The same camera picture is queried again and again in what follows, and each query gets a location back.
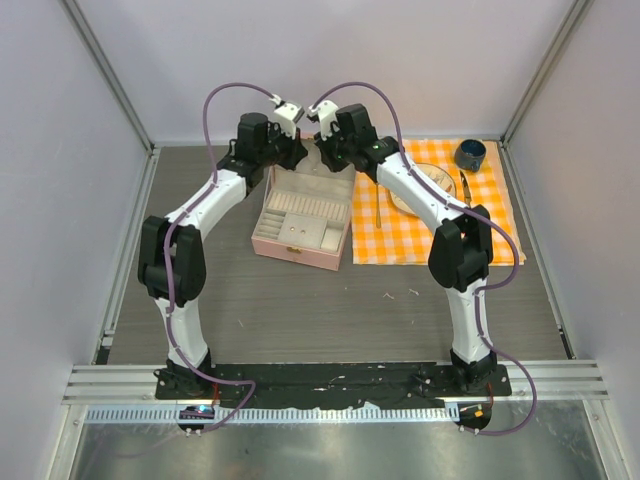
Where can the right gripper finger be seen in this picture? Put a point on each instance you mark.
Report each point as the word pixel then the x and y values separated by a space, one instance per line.
pixel 325 148
pixel 335 165

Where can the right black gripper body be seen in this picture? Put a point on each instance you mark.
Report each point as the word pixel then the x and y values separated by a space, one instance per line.
pixel 342 148

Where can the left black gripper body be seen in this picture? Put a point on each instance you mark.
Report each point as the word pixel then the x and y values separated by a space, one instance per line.
pixel 279 147

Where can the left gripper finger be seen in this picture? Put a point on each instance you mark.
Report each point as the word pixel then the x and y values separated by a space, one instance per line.
pixel 298 152
pixel 289 163

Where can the pink jewelry box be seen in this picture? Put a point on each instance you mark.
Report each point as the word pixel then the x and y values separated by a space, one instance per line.
pixel 310 198

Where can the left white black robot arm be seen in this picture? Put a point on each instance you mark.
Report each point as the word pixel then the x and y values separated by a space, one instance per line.
pixel 172 263

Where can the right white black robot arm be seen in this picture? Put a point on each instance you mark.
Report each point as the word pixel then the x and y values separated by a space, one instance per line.
pixel 461 249

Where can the gold fork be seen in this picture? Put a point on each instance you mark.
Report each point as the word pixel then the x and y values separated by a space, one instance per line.
pixel 378 219

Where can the orange checkered cloth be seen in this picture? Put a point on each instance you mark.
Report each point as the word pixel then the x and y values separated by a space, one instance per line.
pixel 404 239

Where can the bird pattern plate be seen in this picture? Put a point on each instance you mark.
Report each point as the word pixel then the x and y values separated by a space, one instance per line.
pixel 438 175

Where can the dark blue mug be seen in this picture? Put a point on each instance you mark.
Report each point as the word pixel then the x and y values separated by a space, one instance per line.
pixel 470 155

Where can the gold knife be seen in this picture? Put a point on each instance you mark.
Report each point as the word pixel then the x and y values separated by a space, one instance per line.
pixel 466 189

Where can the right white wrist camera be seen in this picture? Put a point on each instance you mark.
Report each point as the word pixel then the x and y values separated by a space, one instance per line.
pixel 324 113

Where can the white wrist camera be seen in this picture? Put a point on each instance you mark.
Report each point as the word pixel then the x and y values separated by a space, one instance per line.
pixel 324 113
pixel 287 114

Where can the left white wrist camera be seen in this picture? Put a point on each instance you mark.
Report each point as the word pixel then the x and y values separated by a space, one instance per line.
pixel 287 114

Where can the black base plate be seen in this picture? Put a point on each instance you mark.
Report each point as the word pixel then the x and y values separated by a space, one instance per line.
pixel 330 386

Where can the white slotted cable duct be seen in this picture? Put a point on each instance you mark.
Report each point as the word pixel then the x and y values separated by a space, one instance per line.
pixel 202 414

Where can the aluminium frame rail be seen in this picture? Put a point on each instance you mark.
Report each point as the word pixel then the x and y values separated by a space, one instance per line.
pixel 128 384

